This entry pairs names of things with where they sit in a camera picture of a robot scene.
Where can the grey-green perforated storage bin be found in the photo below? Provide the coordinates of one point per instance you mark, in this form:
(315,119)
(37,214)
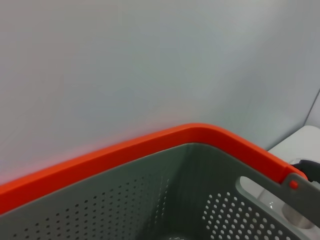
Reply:
(150,200)

